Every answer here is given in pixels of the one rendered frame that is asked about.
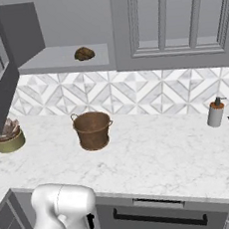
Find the brown round basket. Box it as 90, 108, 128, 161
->
70, 109, 117, 153

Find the brown bread loaf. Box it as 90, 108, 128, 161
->
73, 46, 97, 63

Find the grey closed cabinet door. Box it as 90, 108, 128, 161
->
109, 0, 229, 80

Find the grey base cabinet door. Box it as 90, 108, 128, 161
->
0, 189, 34, 229

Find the white soap dispenser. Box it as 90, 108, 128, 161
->
204, 96, 229, 128

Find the potted succulent plant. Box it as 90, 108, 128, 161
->
0, 116, 27, 154

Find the grey dishwasher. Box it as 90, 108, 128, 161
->
95, 187, 229, 229

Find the grey open wall cabinet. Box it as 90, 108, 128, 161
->
0, 0, 118, 84

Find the black dishwasher handle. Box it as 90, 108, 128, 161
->
112, 198, 209, 229

